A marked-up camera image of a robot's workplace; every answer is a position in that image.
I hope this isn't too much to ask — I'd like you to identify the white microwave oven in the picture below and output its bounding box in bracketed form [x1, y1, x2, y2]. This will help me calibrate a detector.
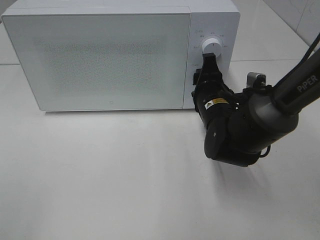
[1, 0, 241, 112]

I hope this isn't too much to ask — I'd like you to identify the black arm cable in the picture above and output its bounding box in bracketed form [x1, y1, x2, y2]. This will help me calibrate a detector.
[298, 32, 320, 66]

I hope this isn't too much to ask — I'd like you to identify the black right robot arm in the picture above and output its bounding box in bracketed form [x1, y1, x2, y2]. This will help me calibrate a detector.
[191, 51, 320, 167]

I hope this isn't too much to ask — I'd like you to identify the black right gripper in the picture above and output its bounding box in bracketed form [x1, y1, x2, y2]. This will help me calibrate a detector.
[191, 52, 236, 125]

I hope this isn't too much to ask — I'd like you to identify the white upper microwave knob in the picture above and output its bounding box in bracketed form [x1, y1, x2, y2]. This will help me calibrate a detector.
[201, 36, 223, 57]

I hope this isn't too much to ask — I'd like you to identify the white microwave door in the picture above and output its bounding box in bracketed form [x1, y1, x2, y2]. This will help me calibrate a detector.
[3, 14, 190, 112]

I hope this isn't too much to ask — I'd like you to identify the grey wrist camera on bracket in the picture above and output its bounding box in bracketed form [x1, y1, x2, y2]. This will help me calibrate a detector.
[246, 72, 266, 89]

